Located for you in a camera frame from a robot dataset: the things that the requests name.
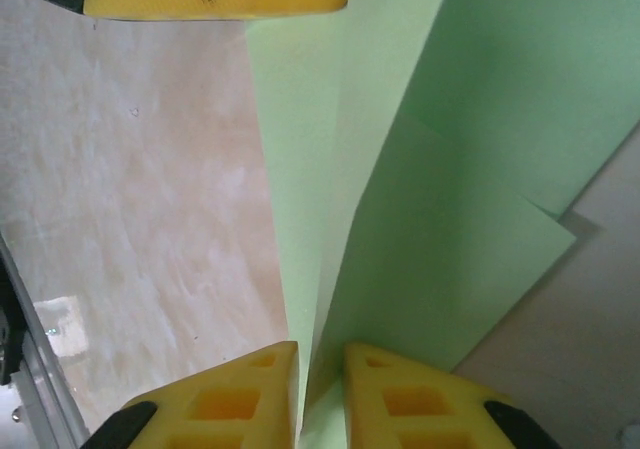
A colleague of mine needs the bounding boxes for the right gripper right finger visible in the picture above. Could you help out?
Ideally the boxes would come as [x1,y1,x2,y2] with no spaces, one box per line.
[342,341,566,449]

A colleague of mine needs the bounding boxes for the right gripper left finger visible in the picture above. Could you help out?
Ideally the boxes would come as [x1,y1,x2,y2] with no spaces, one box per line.
[87,339,300,449]

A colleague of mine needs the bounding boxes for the green paper sheet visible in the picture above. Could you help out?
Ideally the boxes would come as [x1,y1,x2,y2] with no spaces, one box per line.
[244,0,640,449]

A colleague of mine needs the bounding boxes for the aluminium mounting beam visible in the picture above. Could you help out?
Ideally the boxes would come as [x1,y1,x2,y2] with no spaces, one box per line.
[0,233,99,449]

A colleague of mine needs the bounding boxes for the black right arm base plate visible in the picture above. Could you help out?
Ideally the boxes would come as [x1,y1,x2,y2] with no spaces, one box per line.
[0,261,26,386]

